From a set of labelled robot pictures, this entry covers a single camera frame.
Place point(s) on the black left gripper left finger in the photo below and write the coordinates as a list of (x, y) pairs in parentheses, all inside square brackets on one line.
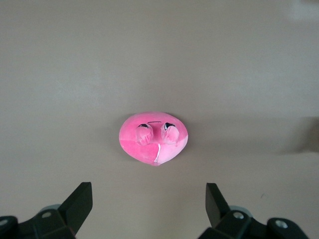
[(72, 209)]

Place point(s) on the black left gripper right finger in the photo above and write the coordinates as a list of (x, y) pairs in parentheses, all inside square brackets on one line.
[(216, 209)]

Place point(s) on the pink round plush toy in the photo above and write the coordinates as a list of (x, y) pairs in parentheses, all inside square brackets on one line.
[(149, 149)]

